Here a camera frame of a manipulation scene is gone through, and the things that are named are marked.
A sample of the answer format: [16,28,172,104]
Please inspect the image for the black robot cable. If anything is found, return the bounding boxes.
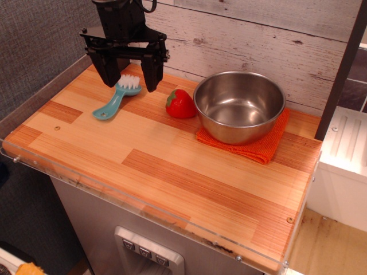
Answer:
[134,0,158,14]

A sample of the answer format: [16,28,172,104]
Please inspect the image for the grey toy fridge cabinet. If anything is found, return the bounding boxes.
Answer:
[52,179,261,274]

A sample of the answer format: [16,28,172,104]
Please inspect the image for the dark grey vertical post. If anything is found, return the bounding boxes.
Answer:
[314,0,366,141]

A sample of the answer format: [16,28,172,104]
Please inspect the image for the red toy strawberry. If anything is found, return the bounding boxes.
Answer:
[166,89,197,119]

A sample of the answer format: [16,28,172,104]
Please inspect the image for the orange folded cloth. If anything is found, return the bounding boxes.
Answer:
[196,108,290,164]

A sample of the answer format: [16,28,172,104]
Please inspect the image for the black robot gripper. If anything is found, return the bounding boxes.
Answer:
[80,1,169,92]

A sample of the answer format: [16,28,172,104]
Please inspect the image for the yellow object at corner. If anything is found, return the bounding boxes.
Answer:
[15,262,45,275]

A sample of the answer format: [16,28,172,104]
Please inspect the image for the white toy sink unit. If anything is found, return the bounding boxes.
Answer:
[305,42,367,233]

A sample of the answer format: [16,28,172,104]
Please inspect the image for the clear acrylic edge guard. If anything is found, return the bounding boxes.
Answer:
[3,141,291,274]

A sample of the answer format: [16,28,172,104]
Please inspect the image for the metal bowl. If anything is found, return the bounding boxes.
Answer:
[193,71,286,145]

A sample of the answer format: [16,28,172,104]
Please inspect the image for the blue brush with white bristles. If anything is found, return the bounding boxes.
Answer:
[92,74,142,120]

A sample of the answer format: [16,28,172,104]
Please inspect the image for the silver dispenser button panel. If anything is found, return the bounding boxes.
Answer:
[114,226,185,274]

